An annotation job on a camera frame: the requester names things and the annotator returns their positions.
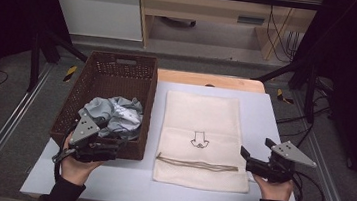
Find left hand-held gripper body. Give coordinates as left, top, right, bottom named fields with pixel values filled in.
left=67, top=112, right=122, bottom=166

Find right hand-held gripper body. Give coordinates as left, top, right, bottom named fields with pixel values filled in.
left=245, top=136, right=319, bottom=188

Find grey garment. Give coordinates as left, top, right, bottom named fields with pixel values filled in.
left=75, top=91, right=146, bottom=143

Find brown woven basket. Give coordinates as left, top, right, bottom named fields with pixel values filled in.
left=47, top=46, right=161, bottom=163

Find cream drawstring bag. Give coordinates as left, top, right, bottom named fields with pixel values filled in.
left=152, top=89, right=259, bottom=195

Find person's left hand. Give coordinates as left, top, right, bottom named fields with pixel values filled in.
left=58, top=132, right=106, bottom=189

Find person's right hand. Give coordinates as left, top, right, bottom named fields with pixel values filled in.
left=250, top=174, right=295, bottom=201

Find black metal stand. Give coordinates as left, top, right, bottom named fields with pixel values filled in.
left=250, top=52, right=323, bottom=125
left=26, top=24, right=91, bottom=99

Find white cabinet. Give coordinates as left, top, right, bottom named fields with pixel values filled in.
left=41, top=0, right=148, bottom=42

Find light wooden desk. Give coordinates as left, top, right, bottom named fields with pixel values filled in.
left=131, top=0, right=326, bottom=67

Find left hand-held gripper cable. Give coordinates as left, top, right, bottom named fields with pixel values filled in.
left=49, top=127, right=78, bottom=184

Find hand-held gripper cable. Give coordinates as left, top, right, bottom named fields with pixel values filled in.
left=49, top=127, right=78, bottom=184
left=289, top=170, right=328, bottom=201

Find aluminium floor rail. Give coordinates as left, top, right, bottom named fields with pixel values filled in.
left=281, top=90, right=357, bottom=201
left=0, top=57, right=55, bottom=201

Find right hand-held gripper cable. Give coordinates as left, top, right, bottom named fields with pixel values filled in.
left=289, top=170, right=328, bottom=201

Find hanging black cables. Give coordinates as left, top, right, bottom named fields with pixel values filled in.
left=261, top=0, right=305, bottom=65

